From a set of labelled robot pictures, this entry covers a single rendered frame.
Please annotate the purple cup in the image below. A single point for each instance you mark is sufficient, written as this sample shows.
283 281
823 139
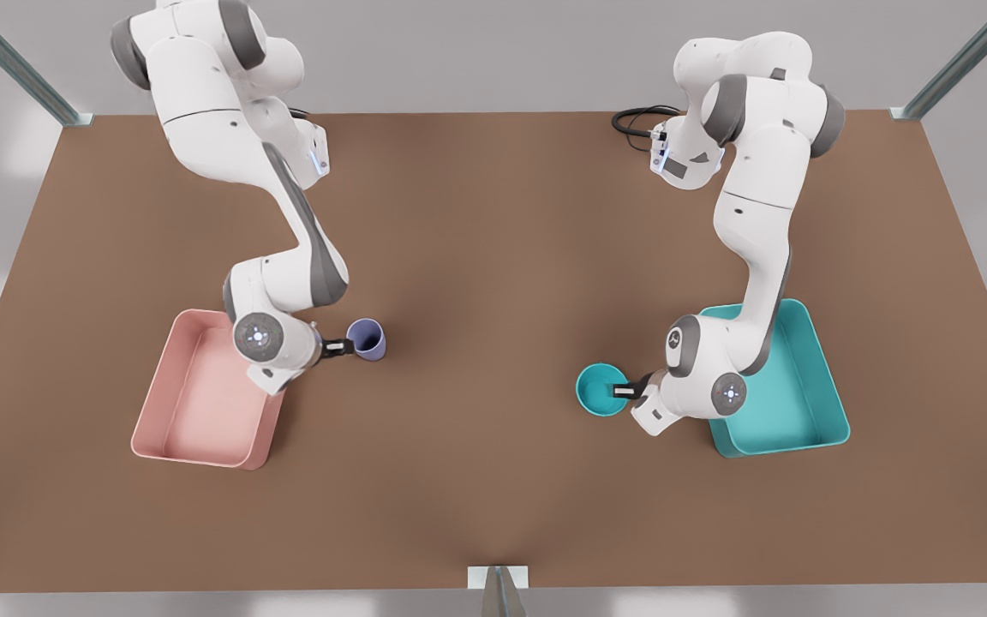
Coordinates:
367 339

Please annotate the teal bowl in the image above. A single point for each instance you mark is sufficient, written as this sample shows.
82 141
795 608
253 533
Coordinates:
599 386

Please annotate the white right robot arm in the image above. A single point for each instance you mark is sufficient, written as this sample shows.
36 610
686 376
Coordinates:
228 103

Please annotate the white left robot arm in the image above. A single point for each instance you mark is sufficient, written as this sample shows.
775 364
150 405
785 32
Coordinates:
759 206

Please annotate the pink box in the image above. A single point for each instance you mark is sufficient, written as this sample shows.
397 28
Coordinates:
202 394

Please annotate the teal box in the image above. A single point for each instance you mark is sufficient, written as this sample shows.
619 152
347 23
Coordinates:
789 403

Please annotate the silver frame post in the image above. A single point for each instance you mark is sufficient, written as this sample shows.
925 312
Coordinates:
960 60
14 60
500 591

